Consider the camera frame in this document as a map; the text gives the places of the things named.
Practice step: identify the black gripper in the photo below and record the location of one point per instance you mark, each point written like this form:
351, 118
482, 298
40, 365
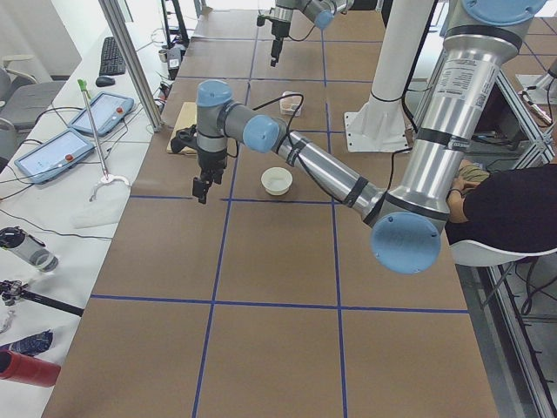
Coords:
211, 162
278, 31

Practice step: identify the clear plastic egg box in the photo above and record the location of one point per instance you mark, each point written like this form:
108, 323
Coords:
291, 103

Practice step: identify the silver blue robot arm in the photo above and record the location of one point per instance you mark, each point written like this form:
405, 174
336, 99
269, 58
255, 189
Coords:
309, 8
407, 221

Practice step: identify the bamboo cutting board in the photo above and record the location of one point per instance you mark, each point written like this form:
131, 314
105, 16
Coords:
186, 118

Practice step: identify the white bowl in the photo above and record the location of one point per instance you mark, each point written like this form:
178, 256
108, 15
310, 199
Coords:
276, 181

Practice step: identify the blue teach pendant far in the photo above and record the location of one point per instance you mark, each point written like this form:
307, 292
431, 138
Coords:
108, 110

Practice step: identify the blue teach pendant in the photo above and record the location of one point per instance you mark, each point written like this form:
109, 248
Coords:
108, 110
55, 156

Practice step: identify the black computer mouse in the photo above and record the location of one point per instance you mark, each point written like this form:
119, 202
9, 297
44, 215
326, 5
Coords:
104, 81

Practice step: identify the blue teach pendant near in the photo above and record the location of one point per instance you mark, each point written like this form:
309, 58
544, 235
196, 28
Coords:
55, 156

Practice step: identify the black keyboard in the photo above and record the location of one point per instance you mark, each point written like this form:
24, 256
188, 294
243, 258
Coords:
111, 60

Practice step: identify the clear water bottle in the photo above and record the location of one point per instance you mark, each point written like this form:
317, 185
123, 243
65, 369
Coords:
28, 248

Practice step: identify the grey office chair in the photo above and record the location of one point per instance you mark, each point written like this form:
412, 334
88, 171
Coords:
23, 98

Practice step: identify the black tripod stick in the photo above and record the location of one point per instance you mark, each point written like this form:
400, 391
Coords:
13, 291

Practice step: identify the dark blue patterned cloth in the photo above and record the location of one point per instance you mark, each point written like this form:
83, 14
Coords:
31, 345

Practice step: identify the red bottle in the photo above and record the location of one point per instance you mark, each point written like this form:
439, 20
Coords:
28, 370

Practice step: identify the white chair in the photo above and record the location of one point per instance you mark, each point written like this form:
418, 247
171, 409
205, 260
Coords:
473, 253

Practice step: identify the seated person black shirt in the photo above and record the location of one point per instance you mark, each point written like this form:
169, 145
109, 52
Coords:
513, 210

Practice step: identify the grabber stick green handle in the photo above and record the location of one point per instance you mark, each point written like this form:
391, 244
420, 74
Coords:
106, 178

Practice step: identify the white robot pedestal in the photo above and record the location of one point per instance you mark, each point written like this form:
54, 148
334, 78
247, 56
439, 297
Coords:
379, 125

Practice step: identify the aluminium frame post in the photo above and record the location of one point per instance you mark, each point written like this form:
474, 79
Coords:
115, 19

